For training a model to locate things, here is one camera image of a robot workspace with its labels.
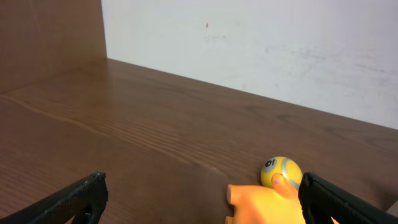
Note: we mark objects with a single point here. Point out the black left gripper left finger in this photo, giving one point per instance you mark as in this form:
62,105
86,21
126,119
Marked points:
81,202

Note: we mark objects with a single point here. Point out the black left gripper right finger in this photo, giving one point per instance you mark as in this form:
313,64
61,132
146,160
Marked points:
325,203

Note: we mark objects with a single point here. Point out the yellow grey toy ball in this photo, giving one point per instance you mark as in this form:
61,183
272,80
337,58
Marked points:
283,165

